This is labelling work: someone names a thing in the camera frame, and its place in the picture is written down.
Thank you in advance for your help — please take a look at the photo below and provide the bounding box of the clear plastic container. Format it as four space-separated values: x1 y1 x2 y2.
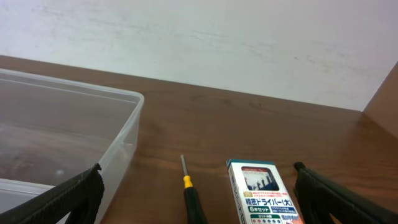
1 70 144 222

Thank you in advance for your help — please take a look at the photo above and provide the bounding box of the white teal screwdriver set box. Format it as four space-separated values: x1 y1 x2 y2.
227 159 303 224

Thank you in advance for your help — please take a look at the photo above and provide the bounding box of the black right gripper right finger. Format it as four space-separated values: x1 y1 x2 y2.
294 162 397 224

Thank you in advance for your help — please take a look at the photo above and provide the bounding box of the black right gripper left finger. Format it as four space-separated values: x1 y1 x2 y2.
1 163 104 224

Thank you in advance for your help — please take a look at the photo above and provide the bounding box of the black yellow screwdriver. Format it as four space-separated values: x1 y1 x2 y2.
180 155 208 224

